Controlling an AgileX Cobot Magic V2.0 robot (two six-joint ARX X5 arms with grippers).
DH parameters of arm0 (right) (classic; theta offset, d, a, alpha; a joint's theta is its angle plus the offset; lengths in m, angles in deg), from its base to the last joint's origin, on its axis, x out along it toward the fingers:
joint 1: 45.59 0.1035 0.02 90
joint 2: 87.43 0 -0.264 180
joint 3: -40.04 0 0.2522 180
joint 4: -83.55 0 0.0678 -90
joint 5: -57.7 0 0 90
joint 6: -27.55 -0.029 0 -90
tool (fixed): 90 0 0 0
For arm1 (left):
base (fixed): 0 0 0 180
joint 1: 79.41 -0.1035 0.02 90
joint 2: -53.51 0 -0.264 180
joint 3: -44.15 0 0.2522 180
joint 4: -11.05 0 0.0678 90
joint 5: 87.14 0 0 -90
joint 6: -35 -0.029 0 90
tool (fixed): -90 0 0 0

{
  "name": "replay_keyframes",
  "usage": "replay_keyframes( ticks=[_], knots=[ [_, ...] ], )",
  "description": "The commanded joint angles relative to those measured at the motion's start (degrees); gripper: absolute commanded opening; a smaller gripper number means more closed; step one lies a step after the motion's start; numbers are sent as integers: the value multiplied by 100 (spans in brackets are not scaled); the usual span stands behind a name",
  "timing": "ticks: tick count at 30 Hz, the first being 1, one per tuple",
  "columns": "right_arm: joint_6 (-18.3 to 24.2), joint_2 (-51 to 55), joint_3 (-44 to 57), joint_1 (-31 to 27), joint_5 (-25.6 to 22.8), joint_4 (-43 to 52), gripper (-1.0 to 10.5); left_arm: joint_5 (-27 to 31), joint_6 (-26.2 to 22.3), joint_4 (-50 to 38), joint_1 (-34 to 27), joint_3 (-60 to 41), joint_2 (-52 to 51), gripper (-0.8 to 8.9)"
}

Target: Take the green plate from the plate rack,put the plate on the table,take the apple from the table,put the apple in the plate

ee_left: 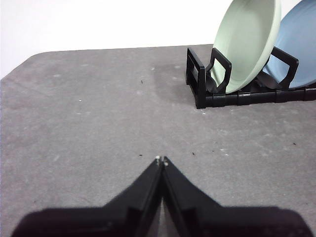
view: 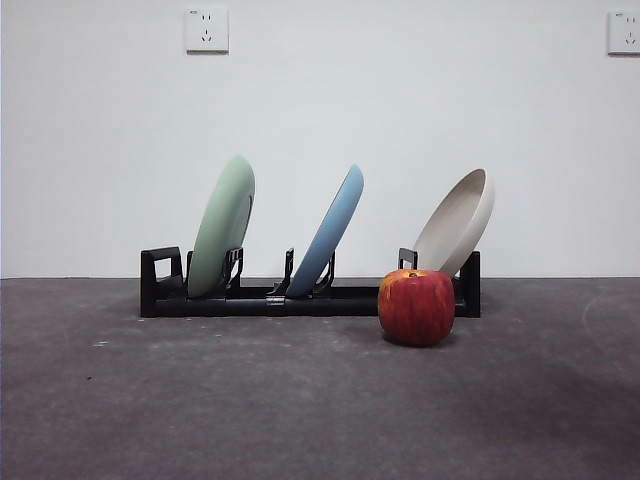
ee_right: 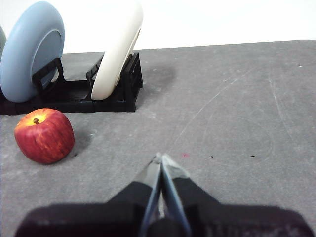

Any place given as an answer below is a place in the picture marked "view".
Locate green plate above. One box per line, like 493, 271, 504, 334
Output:
188, 154, 256, 300

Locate red apple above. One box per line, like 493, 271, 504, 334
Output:
377, 268, 456, 347

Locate blue plate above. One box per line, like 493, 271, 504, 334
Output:
285, 163, 365, 296

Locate black plate rack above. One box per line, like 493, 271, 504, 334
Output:
140, 246, 482, 319

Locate beige plate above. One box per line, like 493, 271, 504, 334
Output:
412, 168, 496, 280

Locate white wall socket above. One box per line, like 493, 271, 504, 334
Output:
185, 7, 231, 55
607, 10, 640, 56

